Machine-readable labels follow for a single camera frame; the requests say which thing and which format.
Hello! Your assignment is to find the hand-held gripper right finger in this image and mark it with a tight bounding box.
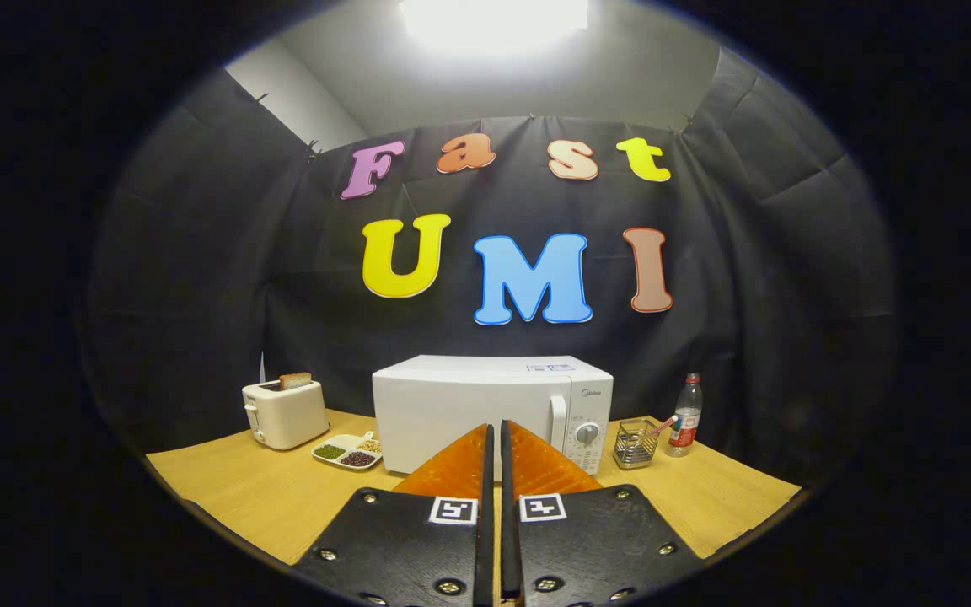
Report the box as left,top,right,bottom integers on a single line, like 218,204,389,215
499,420,701,607

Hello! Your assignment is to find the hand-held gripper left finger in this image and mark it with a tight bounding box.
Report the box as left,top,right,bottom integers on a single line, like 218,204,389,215
292,423,496,607

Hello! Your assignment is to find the white microwave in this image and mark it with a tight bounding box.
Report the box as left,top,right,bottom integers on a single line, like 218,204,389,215
372,355,614,481

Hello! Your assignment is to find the white divided bean dish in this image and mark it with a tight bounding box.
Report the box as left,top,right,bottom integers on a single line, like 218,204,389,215
311,432,384,470

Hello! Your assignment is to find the clear bottle with red label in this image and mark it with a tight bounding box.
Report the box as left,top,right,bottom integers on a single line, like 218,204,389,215
666,373,704,458

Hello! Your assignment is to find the white toaster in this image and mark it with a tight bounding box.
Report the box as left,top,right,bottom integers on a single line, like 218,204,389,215
242,379,330,451

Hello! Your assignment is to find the black backdrop cloth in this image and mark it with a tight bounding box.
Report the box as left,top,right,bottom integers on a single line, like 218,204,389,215
85,46,904,490

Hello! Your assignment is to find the metal wire basket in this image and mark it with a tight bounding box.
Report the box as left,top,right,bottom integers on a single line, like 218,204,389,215
613,416,662,470

